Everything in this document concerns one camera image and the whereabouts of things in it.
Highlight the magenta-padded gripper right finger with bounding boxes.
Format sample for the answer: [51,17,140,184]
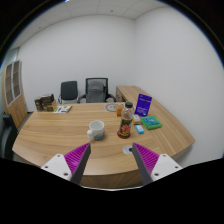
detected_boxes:
[132,142,184,186]

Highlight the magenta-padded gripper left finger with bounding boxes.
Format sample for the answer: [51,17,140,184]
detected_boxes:
[40,142,92,185]

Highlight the clear black-capped drink bottle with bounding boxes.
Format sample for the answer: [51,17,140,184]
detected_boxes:
[117,101,135,139]

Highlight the small blue box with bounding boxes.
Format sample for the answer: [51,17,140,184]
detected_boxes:
[135,124,146,135]

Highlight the white mug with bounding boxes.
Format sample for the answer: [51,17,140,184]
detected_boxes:
[86,119,106,142]

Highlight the flat round red coaster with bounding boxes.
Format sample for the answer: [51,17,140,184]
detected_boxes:
[116,129,132,140]

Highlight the green folded cloth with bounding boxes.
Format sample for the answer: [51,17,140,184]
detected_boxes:
[140,115,163,131]

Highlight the small yellow-brown box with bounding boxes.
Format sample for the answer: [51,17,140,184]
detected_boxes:
[133,113,142,126]

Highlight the white and green leaflet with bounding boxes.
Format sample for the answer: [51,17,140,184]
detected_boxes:
[53,105,73,114]

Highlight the purple standing sign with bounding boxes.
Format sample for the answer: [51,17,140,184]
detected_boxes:
[134,93,153,118]

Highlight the orange box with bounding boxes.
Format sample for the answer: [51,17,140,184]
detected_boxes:
[115,103,125,118]

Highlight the round grey disc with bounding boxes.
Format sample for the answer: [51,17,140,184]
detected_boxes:
[105,102,120,113]

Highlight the large dark brown box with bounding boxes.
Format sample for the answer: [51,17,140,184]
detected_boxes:
[40,93,58,113]

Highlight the small dark brown box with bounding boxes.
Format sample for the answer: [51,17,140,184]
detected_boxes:
[34,96,44,112]

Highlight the wooden side desk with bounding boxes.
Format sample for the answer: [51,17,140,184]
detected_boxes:
[115,85,145,104]

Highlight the black office chair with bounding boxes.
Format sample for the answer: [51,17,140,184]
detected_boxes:
[57,80,80,105]

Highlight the grey mesh-back office chair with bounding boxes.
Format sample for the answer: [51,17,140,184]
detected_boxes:
[78,77,117,104]

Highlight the black leather sofa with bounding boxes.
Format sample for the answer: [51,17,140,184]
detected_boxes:
[0,113,18,159]

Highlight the wooden cabinet with glass doors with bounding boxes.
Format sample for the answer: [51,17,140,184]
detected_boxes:
[1,59,28,129]

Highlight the white round cable grommet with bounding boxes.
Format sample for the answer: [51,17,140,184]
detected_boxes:
[122,144,135,155]

